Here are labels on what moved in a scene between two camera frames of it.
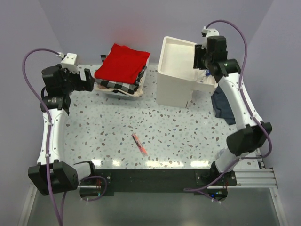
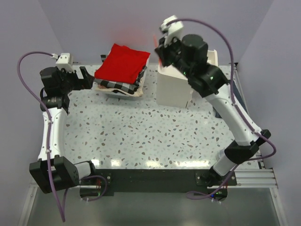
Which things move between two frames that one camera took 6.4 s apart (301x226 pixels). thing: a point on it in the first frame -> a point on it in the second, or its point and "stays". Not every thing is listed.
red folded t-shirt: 123,64 stays
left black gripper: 86,85 stays
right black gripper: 198,51 -> 162,51
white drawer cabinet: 176,78 stays
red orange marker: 139,145 -> 155,43
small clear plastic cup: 220,154 stays
